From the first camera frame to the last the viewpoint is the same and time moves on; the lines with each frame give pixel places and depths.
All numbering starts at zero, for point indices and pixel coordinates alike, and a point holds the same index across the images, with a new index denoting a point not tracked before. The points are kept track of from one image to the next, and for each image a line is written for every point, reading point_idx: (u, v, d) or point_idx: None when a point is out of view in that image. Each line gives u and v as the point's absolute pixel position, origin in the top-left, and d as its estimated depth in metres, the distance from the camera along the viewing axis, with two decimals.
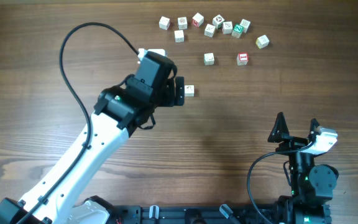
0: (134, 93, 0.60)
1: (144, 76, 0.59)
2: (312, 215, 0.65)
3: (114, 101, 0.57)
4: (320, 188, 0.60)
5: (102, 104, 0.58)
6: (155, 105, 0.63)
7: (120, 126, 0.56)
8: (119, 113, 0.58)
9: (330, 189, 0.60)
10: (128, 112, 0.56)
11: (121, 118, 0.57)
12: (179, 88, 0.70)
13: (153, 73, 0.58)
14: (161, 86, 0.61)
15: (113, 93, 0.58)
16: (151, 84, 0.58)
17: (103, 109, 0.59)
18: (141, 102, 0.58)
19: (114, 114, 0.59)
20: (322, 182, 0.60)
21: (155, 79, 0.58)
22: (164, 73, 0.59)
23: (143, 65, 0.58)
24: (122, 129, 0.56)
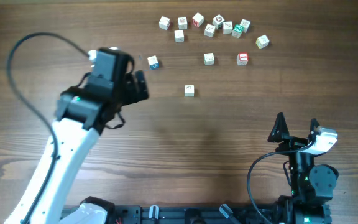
0: (92, 90, 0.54)
1: (100, 70, 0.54)
2: (312, 215, 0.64)
3: (73, 102, 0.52)
4: (319, 188, 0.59)
5: (60, 110, 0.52)
6: (117, 102, 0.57)
7: (85, 127, 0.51)
8: (81, 113, 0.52)
9: (330, 190, 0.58)
10: (92, 109, 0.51)
11: (84, 119, 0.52)
12: (140, 83, 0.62)
13: (110, 65, 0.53)
14: (122, 79, 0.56)
15: (71, 94, 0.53)
16: (109, 78, 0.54)
17: (63, 115, 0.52)
18: (103, 99, 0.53)
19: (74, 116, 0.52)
20: (322, 182, 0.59)
21: (113, 71, 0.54)
22: (122, 66, 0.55)
23: (99, 59, 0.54)
24: (88, 129, 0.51)
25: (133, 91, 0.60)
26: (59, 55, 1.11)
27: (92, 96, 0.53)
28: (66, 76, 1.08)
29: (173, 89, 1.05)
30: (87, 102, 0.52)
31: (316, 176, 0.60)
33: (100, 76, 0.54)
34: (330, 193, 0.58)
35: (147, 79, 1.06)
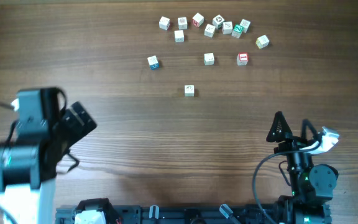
0: (27, 137, 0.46)
1: (30, 111, 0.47)
2: (312, 216, 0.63)
3: (5, 165, 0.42)
4: (319, 188, 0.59)
5: None
6: (59, 142, 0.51)
7: (33, 186, 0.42)
8: (18, 173, 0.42)
9: (330, 189, 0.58)
10: (32, 165, 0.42)
11: (28, 177, 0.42)
12: (81, 113, 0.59)
13: (36, 99, 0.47)
14: (55, 117, 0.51)
15: None
16: (41, 114, 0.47)
17: (1, 179, 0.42)
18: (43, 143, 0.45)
19: (15, 178, 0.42)
20: (322, 182, 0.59)
21: (41, 106, 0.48)
22: (50, 100, 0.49)
23: (22, 102, 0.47)
24: (38, 187, 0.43)
25: (73, 126, 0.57)
26: (59, 55, 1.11)
27: (28, 140, 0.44)
28: (66, 76, 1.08)
29: (173, 89, 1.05)
30: (23, 152, 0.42)
31: (316, 176, 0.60)
33: (31, 116, 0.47)
34: (330, 193, 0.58)
35: (147, 79, 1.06)
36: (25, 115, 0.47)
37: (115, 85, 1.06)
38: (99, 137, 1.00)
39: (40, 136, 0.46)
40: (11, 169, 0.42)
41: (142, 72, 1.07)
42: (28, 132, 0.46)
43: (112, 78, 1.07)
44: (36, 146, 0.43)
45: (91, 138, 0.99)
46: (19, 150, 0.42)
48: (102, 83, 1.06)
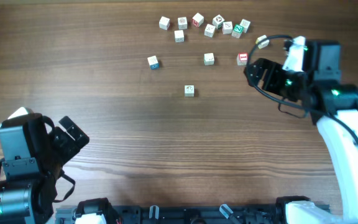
0: (16, 173, 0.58)
1: (16, 152, 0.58)
2: (342, 87, 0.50)
3: None
4: (326, 65, 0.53)
5: None
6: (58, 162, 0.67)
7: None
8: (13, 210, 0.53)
9: (335, 55, 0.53)
10: (20, 200, 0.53)
11: (17, 212, 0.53)
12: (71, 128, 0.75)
13: (23, 140, 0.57)
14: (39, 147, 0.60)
15: None
16: (29, 154, 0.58)
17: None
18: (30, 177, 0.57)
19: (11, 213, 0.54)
20: (327, 51, 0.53)
21: (27, 145, 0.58)
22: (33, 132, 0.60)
23: (5, 139, 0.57)
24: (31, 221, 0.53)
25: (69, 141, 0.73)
26: (59, 55, 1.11)
27: (20, 180, 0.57)
28: (66, 76, 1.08)
29: (173, 89, 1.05)
30: (17, 196, 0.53)
31: (320, 52, 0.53)
33: (18, 158, 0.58)
34: (335, 60, 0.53)
35: (147, 79, 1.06)
36: (7, 158, 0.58)
37: (115, 84, 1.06)
38: (99, 137, 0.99)
39: (32, 175, 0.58)
40: (5, 210, 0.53)
41: (142, 72, 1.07)
42: (15, 172, 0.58)
43: (112, 78, 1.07)
44: (26, 190, 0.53)
45: (91, 138, 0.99)
46: (8, 194, 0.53)
48: (102, 83, 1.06)
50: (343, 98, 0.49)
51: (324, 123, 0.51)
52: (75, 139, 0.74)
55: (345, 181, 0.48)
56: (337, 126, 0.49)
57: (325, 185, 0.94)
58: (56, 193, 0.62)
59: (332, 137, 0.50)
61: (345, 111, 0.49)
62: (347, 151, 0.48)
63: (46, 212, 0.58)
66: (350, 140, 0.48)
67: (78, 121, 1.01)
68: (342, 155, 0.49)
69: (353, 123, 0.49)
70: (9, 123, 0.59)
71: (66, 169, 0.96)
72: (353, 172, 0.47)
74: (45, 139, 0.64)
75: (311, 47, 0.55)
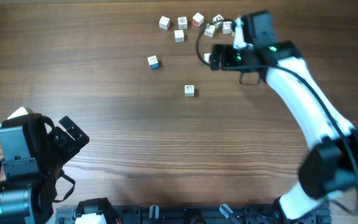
0: (16, 173, 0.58)
1: (16, 153, 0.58)
2: (278, 46, 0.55)
3: (0, 205, 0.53)
4: (261, 31, 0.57)
5: None
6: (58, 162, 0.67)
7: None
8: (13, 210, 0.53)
9: (268, 22, 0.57)
10: (21, 200, 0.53)
11: (17, 212, 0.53)
12: (71, 127, 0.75)
13: (23, 139, 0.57)
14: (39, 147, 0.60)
15: None
16: (29, 154, 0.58)
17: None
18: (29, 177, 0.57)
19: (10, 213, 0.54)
20: (261, 20, 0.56)
21: (27, 145, 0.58)
22: (33, 132, 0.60)
23: (5, 139, 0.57)
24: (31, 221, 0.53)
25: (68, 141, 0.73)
26: (59, 55, 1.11)
27: (20, 180, 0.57)
28: (66, 76, 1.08)
29: (173, 89, 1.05)
30: (17, 197, 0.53)
31: (253, 22, 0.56)
33: (18, 158, 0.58)
34: (269, 26, 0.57)
35: (147, 79, 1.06)
36: (8, 158, 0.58)
37: (115, 84, 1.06)
38: (99, 137, 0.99)
39: (32, 175, 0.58)
40: (5, 211, 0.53)
41: (142, 72, 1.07)
42: (15, 172, 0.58)
43: (112, 78, 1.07)
44: (26, 190, 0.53)
45: (91, 138, 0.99)
46: (8, 194, 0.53)
48: (102, 83, 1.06)
50: (281, 53, 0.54)
51: (271, 75, 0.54)
52: (75, 139, 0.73)
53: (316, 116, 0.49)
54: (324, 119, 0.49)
55: (300, 115, 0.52)
56: (281, 73, 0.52)
57: None
58: (56, 193, 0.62)
59: (278, 83, 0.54)
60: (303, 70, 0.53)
61: (286, 60, 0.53)
62: (293, 88, 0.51)
63: (46, 212, 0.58)
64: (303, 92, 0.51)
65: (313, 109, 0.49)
66: (294, 79, 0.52)
67: (78, 121, 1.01)
68: (292, 95, 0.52)
69: (294, 67, 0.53)
70: (9, 123, 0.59)
71: (66, 169, 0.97)
72: (304, 102, 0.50)
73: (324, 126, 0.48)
74: (45, 139, 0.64)
75: (246, 22, 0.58)
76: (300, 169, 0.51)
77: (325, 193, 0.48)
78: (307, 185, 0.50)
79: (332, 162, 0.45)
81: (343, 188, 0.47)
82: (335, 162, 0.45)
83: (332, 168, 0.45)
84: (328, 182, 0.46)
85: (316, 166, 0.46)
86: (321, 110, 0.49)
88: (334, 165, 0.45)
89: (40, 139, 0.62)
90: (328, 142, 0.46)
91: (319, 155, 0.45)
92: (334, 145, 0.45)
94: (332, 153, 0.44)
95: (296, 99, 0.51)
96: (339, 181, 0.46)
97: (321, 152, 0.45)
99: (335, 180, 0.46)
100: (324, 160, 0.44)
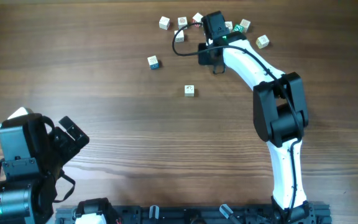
0: (16, 173, 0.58)
1: (16, 153, 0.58)
2: (230, 35, 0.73)
3: (0, 204, 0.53)
4: (218, 28, 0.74)
5: None
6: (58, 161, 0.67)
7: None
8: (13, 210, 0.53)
9: (220, 20, 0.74)
10: (21, 200, 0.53)
11: (17, 212, 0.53)
12: (71, 127, 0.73)
13: (23, 140, 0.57)
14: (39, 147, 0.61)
15: None
16: (29, 154, 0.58)
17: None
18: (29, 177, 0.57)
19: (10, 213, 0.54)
20: (214, 18, 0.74)
21: (27, 145, 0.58)
22: (33, 132, 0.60)
23: (5, 139, 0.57)
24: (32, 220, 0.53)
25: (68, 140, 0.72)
26: (59, 55, 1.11)
27: (20, 180, 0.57)
28: (66, 77, 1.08)
29: (173, 89, 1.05)
30: (17, 197, 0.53)
31: (210, 22, 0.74)
33: (19, 158, 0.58)
34: (222, 22, 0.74)
35: (147, 79, 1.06)
36: (8, 158, 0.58)
37: (115, 84, 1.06)
38: (99, 137, 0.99)
39: (33, 175, 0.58)
40: (5, 211, 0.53)
41: (142, 73, 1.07)
42: (16, 173, 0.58)
43: (112, 78, 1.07)
44: (26, 190, 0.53)
45: (91, 138, 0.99)
46: (9, 194, 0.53)
48: (102, 83, 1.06)
50: (232, 40, 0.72)
51: (224, 55, 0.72)
52: (75, 139, 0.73)
53: (255, 70, 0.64)
54: (262, 71, 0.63)
55: (247, 76, 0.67)
56: (229, 49, 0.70)
57: (324, 185, 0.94)
58: (56, 193, 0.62)
59: (230, 59, 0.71)
60: (247, 45, 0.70)
61: (235, 42, 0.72)
62: (238, 56, 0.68)
63: (46, 212, 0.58)
64: (247, 58, 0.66)
65: (253, 67, 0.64)
66: (240, 51, 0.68)
67: (78, 121, 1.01)
68: (240, 64, 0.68)
69: (240, 44, 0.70)
70: (9, 123, 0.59)
71: (66, 169, 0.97)
72: (247, 65, 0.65)
73: (261, 76, 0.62)
74: (45, 139, 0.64)
75: (206, 20, 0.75)
76: (256, 122, 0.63)
77: (275, 134, 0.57)
78: (261, 132, 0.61)
79: (268, 100, 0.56)
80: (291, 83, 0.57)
81: (286, 124, 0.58)
82: (273, 101, 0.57)
83: (272, 107, 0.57)
84: (273, 121, 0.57)
85: (259, 109, 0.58)
86: (260, 67, 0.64)
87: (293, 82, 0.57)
88: (272, 104, 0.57)
89: (41, 138, 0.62)
90: (265, 86, 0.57)
91: (258, 96, 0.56)
92: (268, 87, 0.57)
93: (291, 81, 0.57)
94: (266, 92, 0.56)
95: (242, 66, 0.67)
96: (281, 118, 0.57)
97: (259, 92, 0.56)
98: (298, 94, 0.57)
99: (278, 119, 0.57)
100: (261, 98, 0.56)
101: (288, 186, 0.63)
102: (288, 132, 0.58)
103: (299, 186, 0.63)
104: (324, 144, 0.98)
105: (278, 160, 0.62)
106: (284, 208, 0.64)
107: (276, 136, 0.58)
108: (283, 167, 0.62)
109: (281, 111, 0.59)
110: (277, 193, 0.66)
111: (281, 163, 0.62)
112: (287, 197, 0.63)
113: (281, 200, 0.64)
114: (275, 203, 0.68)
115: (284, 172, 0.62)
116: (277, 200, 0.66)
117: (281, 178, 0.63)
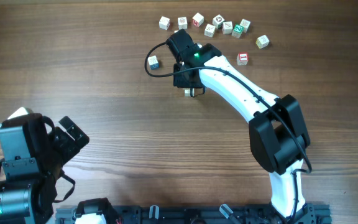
0: (16, 173, 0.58)
1: (16, 153, 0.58)
2: (201, 51, 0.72)
3: (0, 204, 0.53)
4: (185, 46, 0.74)
5: None
6: (58, 160, 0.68)
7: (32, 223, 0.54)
8: (13, 210, 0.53)
9: (185, 40, 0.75)
10: (21, 200, 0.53)
11: (17, 212, 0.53)
12: (71, 127, 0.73)
13: (23, 139, 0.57)
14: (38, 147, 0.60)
15: None
16: (29, 154, 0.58)
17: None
18: (29, 177, 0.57)
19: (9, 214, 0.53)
20: (179, 38, 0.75)
21: (27, 145, 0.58)
22: (33, 132, 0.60)
23: (5, 139, 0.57)
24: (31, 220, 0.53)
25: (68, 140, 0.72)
26: (59, 55, 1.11)
27: (20, 180, 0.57)
28: (66, 77, 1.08)
29: (173, 89, 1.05)
30: (17, 196, 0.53)
31: (175, 42, 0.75)
33: (19, 158, 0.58)
34: (187, 40, 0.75)
35: (148, 79, 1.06)
36: (7, 158, 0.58)
37: (115, 84, 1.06)
38: (99, 137, 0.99)
39: (33, 175, 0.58)
40: (5, 210, 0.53)
41: (142, 72, 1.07)
42: (15, 173, 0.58)
43: (111, 78, 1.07)
44: (26, 190, 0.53)
45: (91, 138, 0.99)
46: (9, 194, 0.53)
48: (102, 83, 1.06)
50: (204, 55, 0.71)
51: (201, 76, 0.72)
52: (75, 139, 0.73)
53: (245, 98, 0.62)
54: (252, 98, 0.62)
55: (233, 100, 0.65)
56: (207, 71, 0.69)
57: (324, 185, 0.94)
58: (56, 193, 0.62)
59: (209, 81, 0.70)
60: (225, 63, 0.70)
61: (209, 60, 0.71)
62: (219, 79, 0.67)
63: (46, 212, 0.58)
64: (230, 81, 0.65)
65: (241, 94, 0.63)
66: (221, 73, 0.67)
67: (78, 121, 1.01)
68: (223, 87, 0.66)
69: (218, 63, 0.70)
70: (9, 123, 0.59)
71: (66, 169, 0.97)
72: (233, 90, 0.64)
73: (253, 104, 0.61)
74: (45, 139, 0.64)
75: (170, 43, 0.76)
76: (255, 152, 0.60)
77: (279, 164, 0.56)
78: (263, 162, 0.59)
79: (268, 134, 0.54)
80: (288, 109, 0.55)
81: (289, 152, 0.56)
82: (273, 133, 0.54)
83: (273, 140, 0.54)
84: (276, 154, 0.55)
85: (258, 143, 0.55)
86: (248, 92, 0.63)
87: (289, 107, 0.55)
88: (273, 137, 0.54)
89: (40, 138, 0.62)
90: (261, 119, 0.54)
91: (257, 132, 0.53)
92: (266, 119, 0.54)
93: (288, 106, 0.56)
94: (265, 127, 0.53)
95: (226, 89, 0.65)
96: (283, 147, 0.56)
97: (258, 129, 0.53)
98: (296, 119, 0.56)
99: (280, 150, 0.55)
100: (261, 134, 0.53)
101: (289, 199, 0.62)
102: (291, 158, 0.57)
103: (299, 196, 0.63)
104: (324, 144, 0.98)
105: (278, 177, 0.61)
106: (286, 216, 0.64)
107: (279, 166, 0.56)
108: (285, 183, 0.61)
109: (280, 139, 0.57)
110: (278, 202, 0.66)
111: (283, 180, 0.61)
112: (289, 207, 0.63)
113: (283, 209, 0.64)
114: (273, 208, 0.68)
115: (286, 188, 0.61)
116: (278, 209, 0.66)
117: (283, 192, 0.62)
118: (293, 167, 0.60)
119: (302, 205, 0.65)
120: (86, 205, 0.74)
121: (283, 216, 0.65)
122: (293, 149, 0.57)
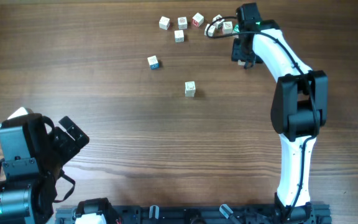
0: (17, 173, 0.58)
1: (16, 153, 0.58)
2: (263, 22, 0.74)
3: (0, 203, 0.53)
4: (252, 17, 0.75)
5: None
6: (58, 158, 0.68)
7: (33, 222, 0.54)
8: (13, 210, 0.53)
9: (255, 10, 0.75)
10: (22, 200, 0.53)
11: (18, 212, 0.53)
12: (71, 127, 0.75)
13: (23, 139, 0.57)
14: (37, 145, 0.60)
15: None
16: (29, 154, 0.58)
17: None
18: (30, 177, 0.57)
19: (9, 214, 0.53)
20: (250, 9, 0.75)
21: (27, 145, 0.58)
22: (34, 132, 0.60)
23: (5, 139, 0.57)
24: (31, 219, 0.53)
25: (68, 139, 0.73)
26: (59, 55, 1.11)
27: (20, 180, 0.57)
28: (66, 76, 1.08)
29: (173, 89, 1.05)
30: (18, 196, 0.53)
31: (245, 10, 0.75)
33: (18, 158, 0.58)
34: (256, 12, 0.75)
35: (147, 79, 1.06)
36: (8, 158, 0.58)
37: (115, 84, 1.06)
38: (99, 137, 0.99)
39: (33, 175, 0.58)
40: (6, 210, 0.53)
41: (142, 72, 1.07)
42: (15, 173, 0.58)
43: (112, 78, 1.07)
44: (26, 190, 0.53)
45: (91, 138, 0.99)
46: (9, 194, 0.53)
48: (102, 83, 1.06)
50: (264, 26, 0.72)
51: (254, 42, 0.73)
52: (75, 139, 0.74)
53: (283, 62, 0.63)
54: (289, 65, 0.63)
55: (273, 66, 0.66)
56: (260, 36, 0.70)
57: (324, 184, 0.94)
58: (56, 193, 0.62)
59: (260, 46, 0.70)
60: (279, 35, 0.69)
61: (267, 30, 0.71)
62: (268, 45, 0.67)
63: (46, 212, 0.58)
64: (276, 48, 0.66)
65: (281, 57, 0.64)
66: (271, 40, 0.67)
67: (78, 121, 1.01)
68: (268, 52, 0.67)
69: (273, 33, 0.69)
70: (9, 123, 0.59)
71: (66, 169, 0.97)
72: (275, 53, 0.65)
73: (288, 69, 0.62)
74: (45, 139, 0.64)
75: (238, 12, 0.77)
76: (273, 115, 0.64)
77: (289, 128, 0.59)
78: (278, 125, 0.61)
79: (291, 93, 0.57)
80: (316, 79, 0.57)
81: (303, 122, 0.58)
82: (295, 96, 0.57)
83: (292, 101, 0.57)
84: (291, 116, 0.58)
85: (279, 101, 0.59)
86: (288, 59, 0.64)
87: (318, 79, 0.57)
88: (294, 99, 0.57)
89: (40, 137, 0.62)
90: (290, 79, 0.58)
91: (281, 88, 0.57)
92: (294, 80, 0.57)
93: (317, 77, 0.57)
94: (290, 86, 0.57)
95: (269, 56, 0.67)
96: (301, 114, 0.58)
97: (283, 84, 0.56)
98: (321, 93, 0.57)
99: (297, 114, 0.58)
100: (284, 90, 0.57)
101: (294, 184, 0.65)
102: (302, 129, 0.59)
103: (305, 185, 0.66)
104: (324, 144, 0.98)
105: (288, 154, 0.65)
106: (286, 205, 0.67)
107: (290, 129, 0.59)
108: (292, 162, 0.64)
109: (301, 107, 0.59)
110: (281, 189, 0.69)
111: (290, 158, 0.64)
112: (291, 194, 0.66)
113: (286, 194, 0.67)
114: (278, 200, 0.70)
115: (293, 168, 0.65)
116: (282, 195, 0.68)
117: (288, 173, 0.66)
118: (302, 140, 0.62)
119: (304, 196, 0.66)
120: (86, 204, 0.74)
121: (283, 205, 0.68)
122: (307, 121, 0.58)
